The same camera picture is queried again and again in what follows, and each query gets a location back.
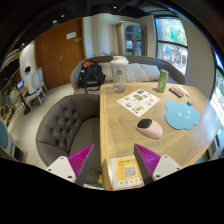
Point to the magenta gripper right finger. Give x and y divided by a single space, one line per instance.
153 166

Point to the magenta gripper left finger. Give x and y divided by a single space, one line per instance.
75 167

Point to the pink and black computer mouse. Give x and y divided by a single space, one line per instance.
150 128

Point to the blue cloud-shaped mouse pad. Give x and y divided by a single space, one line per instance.
180 116

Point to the yellow QR code sign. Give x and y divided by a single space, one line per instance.
126 172

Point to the grey tufted armchair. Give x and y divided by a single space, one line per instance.
70 125

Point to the white sticker sheet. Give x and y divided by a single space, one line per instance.
138 102

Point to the black and red remote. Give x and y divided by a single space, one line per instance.
176 92

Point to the small white object on table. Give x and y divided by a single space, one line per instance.
183 90

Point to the green cylindrical can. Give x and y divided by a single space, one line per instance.
162 80

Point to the black and orange backpack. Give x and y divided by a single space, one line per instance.
91 76

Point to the brown sofa with striped cushions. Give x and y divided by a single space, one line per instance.
139 69

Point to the white chair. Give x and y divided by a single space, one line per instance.
38 89

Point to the person in white shirt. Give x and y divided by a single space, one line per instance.
28 81

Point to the orange wooden door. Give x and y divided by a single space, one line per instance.
59 50

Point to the black framed window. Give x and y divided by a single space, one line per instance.
172 42

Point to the glass display cabinet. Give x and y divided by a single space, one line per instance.
131 39

